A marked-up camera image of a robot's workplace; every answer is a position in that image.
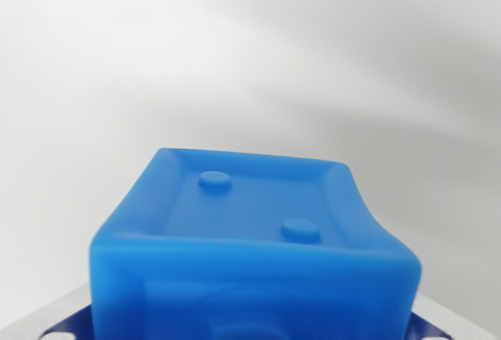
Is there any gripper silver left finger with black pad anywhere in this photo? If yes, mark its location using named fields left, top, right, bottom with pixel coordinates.
left=0, top=281, right=93, bottom=340

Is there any blue number cube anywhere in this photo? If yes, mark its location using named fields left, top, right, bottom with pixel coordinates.
left=88, top=146, right=423, bottom=340

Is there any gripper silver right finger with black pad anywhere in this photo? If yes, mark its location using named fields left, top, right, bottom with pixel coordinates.
left=406, top=304, right=498, bottom=340

